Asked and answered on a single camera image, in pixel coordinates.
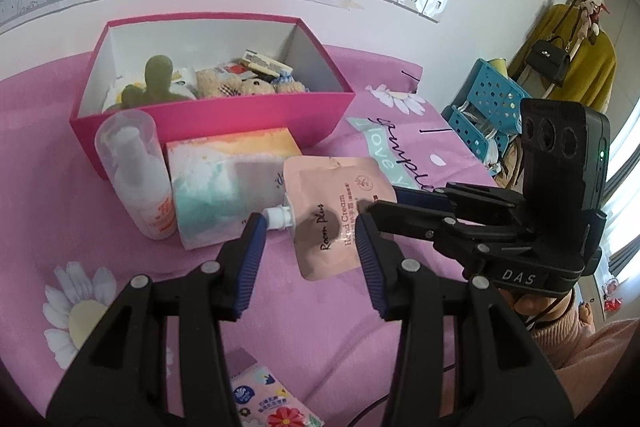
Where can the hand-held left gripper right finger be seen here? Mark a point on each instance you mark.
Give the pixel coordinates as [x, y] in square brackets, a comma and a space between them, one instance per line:
[367, 257]

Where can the yellow coat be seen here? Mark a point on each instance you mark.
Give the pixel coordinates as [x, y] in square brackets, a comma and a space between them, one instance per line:
[595, 62]

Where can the tan teddy bear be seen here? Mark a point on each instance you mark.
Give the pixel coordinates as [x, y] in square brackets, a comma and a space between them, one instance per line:
[220, 84]

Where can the small red white packet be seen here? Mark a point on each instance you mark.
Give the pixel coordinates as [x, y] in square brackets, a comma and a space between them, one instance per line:
[230, 69]

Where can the pink cardboard box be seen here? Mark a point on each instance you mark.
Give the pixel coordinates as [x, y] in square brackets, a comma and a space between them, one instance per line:
[225, 117]

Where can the pink printed bedsheet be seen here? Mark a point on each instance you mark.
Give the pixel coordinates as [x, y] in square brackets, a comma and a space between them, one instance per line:
[75, 227]

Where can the person's right hand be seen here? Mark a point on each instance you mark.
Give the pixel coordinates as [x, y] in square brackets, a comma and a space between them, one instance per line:
[537, 309]

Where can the pink hand cream pouch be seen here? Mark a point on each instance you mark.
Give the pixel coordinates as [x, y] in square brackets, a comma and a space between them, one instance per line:
[325, 207]

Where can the green cactus plush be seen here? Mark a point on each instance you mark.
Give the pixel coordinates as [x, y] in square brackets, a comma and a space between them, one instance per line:
[159, 79]

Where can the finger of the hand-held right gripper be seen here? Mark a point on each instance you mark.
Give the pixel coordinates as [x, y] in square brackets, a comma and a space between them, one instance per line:
[400, 217]
[415, 198]

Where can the cream tube box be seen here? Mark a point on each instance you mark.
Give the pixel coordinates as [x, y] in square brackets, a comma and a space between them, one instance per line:
[260, 59]

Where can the pastel coloured soft pack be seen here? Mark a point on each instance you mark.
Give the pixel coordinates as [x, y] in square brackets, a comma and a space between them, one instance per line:
[220, 177]

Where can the window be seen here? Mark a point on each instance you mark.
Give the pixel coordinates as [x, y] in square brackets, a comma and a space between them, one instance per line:
[625, 207]

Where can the person's right forearm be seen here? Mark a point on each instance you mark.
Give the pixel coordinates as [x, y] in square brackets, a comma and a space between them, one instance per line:
[590, 357]

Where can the blue plastic rack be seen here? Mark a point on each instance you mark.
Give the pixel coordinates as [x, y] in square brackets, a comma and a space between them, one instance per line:
[492, 92]

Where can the white pump bottle clear cap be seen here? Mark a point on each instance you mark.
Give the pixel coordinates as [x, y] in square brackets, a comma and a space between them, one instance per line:
[140, 187]

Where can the teddy bear with blue gingham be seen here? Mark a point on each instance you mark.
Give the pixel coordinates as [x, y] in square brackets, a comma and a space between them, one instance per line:
[290, 82]

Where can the hanging plush doll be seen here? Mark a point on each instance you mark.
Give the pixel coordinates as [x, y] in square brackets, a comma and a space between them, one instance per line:
[594, 14]

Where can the floral tissue packet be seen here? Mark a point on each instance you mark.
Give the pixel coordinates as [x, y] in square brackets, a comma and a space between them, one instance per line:
[270, 397]

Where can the black handbag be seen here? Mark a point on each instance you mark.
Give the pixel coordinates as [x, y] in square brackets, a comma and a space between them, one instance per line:
[547, 57]

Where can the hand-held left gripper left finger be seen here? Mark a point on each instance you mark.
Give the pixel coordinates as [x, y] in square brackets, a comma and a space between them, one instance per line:
[252, 252]

